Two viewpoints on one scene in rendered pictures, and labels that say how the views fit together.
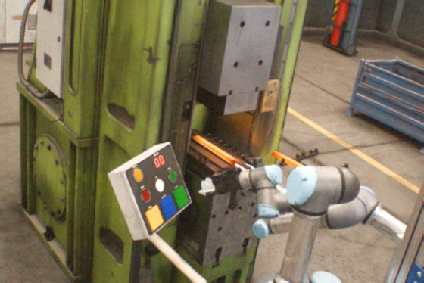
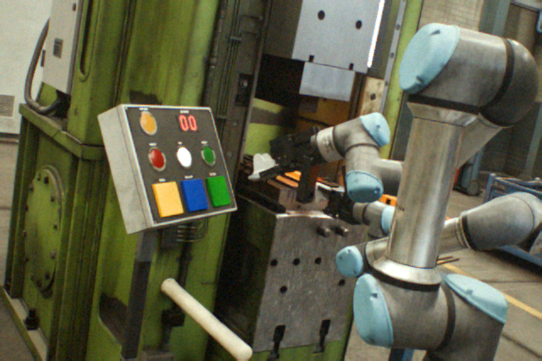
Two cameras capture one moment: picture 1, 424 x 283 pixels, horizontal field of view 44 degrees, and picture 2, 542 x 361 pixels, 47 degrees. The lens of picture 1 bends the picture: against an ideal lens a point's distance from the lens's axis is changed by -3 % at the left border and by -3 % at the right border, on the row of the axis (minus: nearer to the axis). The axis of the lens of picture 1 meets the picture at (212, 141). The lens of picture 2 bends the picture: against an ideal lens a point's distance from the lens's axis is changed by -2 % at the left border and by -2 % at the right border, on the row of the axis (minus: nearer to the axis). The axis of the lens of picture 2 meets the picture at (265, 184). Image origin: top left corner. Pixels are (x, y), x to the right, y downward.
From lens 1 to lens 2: 0.88 m
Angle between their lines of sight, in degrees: 14
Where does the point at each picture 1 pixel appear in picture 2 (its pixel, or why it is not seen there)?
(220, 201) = (287, 238)
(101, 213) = (106, 269)
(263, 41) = not seen: outside the picture
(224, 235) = (290, 304)
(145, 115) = (179, 80)
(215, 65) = (290, 13)
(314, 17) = not seen: hidden behind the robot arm
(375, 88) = not seen: hidden behind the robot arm
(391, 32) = (523, 176)
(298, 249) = (423, 189)
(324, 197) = (474, 70)
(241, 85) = (328, 52)
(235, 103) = (317, 79)
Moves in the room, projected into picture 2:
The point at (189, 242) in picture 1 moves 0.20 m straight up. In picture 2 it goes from (235, 317) to (246, 259)
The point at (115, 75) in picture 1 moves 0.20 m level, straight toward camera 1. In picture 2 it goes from (145, 48) to (138, 48)
